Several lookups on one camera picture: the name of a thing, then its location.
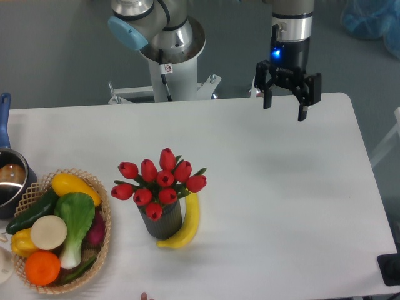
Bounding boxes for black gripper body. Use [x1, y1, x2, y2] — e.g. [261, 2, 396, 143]
[261, 37, 310, 91]

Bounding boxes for blue handled saucepan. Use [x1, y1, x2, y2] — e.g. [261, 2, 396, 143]
[1, 92, 38, 219]

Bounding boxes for dark grey ribbed vase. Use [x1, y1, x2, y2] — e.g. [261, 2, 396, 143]
[139, 201, 183, 240]

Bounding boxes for green bok choy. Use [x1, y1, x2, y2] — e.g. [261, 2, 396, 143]
[54, 192, 95, 269]

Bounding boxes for yellow banana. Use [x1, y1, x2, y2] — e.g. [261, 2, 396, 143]
[156, 188, 200, 249]

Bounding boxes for green chili pepper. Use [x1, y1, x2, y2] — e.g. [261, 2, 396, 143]
[59, 256, 97, 285]

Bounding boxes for yellow bell pepper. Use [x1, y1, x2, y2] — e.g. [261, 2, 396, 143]
[11, 228, 39, 258]

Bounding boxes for dark green cucumber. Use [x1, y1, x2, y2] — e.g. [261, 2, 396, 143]
[6, 188, 59, 235]

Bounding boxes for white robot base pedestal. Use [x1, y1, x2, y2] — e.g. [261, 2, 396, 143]
[108, 57, 222, 104]

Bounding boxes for blue plastic bag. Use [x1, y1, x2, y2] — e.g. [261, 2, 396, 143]
[341, 1, 399, 58]

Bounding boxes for purple sweet potato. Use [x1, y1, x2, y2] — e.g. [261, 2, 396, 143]
[86, 211, 106, 246]

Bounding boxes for white round radish slice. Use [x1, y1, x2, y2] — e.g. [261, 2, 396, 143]
[30, 215, 67, 250]

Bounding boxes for yellow squash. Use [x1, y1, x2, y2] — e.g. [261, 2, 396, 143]
[51, 173, 102, 207]

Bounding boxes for red tulip bouquet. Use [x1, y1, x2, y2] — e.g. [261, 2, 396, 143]
[111, 147, 207, 221]

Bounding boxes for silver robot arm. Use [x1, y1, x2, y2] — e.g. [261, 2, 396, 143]
[108, 1, 322, 121]

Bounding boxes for woven wicker basket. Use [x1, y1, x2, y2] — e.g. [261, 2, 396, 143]
[12, 168, 111, 295]

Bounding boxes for orange fruit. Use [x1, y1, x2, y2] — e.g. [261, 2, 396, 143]
[24, 251, 61, 286]

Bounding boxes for white garlic clove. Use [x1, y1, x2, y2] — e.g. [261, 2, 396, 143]
[0, 234, 8, 243]

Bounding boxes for white frame at right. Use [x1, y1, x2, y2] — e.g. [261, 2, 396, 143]
[370, 107, 399, 168]

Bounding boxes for black device at table edge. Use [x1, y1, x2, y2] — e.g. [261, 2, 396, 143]
[377, 253, 400, 286]

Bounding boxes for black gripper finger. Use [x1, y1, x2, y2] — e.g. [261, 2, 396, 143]
[298, 72, 322, 121]
[254, 61, 274, 109]

